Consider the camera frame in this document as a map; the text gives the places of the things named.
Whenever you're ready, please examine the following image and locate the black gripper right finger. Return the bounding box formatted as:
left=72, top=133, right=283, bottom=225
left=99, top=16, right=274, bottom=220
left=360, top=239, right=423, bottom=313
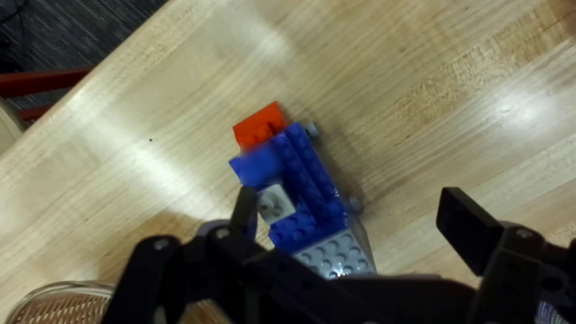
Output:
left=436, top=185, right=576, bottom=324

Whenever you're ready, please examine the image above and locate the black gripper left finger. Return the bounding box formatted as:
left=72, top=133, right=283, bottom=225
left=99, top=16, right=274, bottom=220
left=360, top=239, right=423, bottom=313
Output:
left=101, top=185, right=260, bottom=324

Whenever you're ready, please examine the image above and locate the blue brick toy train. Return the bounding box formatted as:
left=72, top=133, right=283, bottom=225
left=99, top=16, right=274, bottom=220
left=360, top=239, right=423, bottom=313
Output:
left=229, top=99, right=378, bottom=281

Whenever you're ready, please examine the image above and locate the brown wicker basket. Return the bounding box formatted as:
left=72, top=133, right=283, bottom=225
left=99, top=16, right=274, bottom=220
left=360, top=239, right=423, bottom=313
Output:
left=6, top=281, right=119, bottom=324

